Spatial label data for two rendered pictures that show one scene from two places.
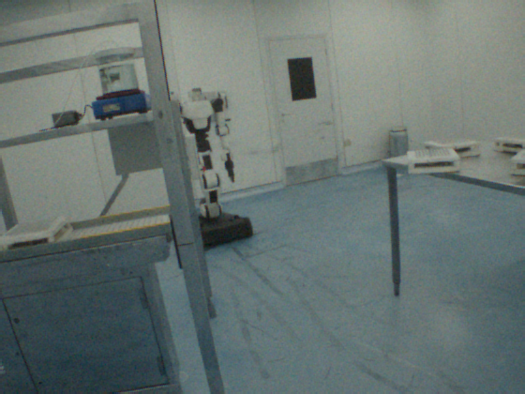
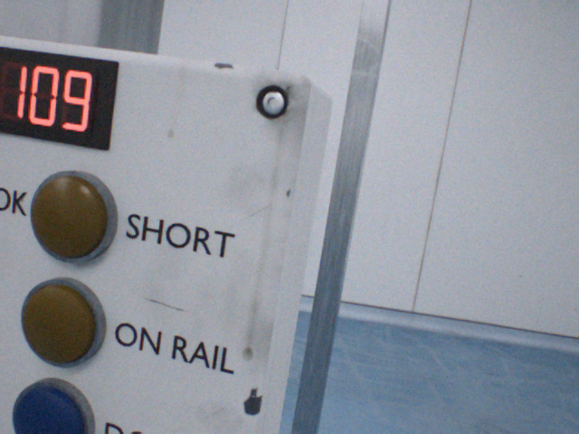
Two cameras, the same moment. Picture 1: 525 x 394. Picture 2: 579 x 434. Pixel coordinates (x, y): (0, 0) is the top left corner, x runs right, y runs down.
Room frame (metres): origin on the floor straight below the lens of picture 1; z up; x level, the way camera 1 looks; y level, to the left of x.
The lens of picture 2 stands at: (2.57, 0.21, 1.15)
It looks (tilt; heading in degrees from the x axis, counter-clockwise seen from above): 8 degrees down; 111
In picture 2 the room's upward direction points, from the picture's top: 9 degrees clockwise
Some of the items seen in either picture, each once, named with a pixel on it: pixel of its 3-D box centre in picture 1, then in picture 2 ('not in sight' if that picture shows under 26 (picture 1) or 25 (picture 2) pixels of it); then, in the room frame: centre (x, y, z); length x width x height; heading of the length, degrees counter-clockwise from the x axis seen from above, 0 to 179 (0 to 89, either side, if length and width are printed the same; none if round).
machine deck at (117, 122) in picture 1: (78, 129); not in sight; (1.51, 0.66, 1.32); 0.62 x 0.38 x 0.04; 98
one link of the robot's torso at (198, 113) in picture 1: (196, 115); not in sight; (4.01, 0.53, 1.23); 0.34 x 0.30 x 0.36; 110
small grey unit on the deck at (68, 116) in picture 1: (67, 118); not in sight; (1.57, 0.72, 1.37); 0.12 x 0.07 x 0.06; 98
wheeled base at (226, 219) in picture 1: (213, 218); not in sight; (3.99, 0.52, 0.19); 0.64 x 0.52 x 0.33; 20
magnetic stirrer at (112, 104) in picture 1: (123, 105); not in sight; (1.59, 0.49, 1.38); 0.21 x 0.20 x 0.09; 8
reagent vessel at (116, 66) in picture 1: (117, 68); not in sight; (1.58, 0.49, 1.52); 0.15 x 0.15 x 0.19
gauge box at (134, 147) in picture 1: (139, 145); not in sight; (1.68, 0.48, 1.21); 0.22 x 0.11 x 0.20; 98
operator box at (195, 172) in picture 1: (192, 157); (71, 383); (2.43, 0.38, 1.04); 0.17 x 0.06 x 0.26; 8
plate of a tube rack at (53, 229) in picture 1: (33, 230); not in sight; (1.49, 0.93, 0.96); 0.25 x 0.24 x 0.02; 8
